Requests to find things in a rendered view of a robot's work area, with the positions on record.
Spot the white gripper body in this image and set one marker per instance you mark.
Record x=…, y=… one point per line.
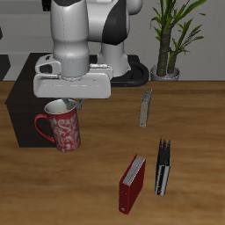
x=73, y=86

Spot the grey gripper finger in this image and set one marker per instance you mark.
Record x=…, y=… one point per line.
x=79, y=102
x=69, y=104

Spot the red patterned mug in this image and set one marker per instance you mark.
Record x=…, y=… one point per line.
x=63, y=126

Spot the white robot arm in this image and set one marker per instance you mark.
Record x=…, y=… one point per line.
x=69, y=32

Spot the dark brown desk caddy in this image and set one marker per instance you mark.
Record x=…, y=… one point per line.
x=24, y=114

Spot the grey standing book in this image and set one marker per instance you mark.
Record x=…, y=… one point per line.
x=145, y=108

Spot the red standing book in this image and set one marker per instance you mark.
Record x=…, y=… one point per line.
x=132, y=185

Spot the black standing book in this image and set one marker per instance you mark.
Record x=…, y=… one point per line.
x=163, y=168

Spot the green pot plant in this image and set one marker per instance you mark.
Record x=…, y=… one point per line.
x=171, y=41

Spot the flat black base plate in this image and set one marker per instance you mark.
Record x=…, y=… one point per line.
x=135, y=74

